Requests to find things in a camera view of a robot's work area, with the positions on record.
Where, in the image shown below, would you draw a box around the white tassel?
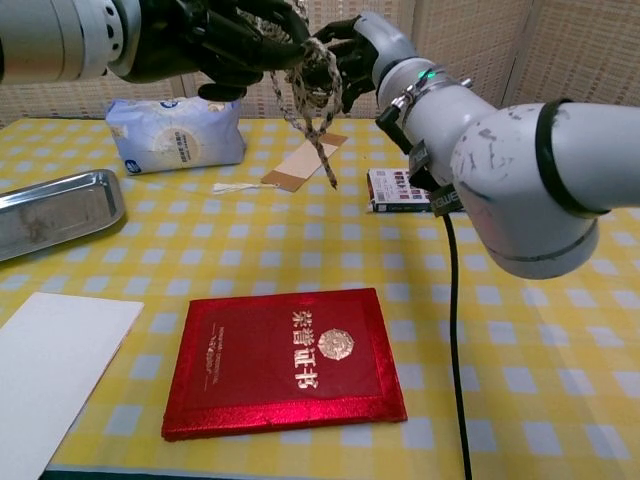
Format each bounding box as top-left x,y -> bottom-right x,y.
212,181 -> 279,195

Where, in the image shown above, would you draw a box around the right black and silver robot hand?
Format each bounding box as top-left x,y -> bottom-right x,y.
312,12 -> 419,117

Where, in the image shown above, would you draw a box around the yellow white checkered tablecloth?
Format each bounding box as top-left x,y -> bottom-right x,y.
0,117 -> 640,480

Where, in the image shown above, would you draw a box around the speckled white braided rope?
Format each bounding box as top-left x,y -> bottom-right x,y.
238,0 -> 346,190

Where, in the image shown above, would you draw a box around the rectangular stainless steel tray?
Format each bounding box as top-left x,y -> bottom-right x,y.
0,168 -> 127,262

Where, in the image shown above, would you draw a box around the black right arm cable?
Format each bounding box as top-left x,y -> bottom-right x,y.
442,212 -> 474,480

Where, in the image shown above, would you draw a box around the red certificate folder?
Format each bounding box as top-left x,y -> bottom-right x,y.
160,287 -> 409,442

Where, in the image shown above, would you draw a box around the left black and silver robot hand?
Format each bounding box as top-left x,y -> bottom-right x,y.
106,0 -> 314,101

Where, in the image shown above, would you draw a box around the blue tissue pack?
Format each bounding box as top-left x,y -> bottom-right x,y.
104,96 -> 246,177

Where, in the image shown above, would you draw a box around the kraft paper bookmark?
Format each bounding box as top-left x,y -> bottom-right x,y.
260,132 -> 349,194

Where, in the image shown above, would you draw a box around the small box with colourful print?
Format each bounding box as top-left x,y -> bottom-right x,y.
366,167 -> 441,214

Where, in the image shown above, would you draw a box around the woven bamboo folding screen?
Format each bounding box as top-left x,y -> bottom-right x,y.
0,0 -> 640,131

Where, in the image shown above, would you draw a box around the white paper sheet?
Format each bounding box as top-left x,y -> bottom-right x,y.
0,292 -> 145,480

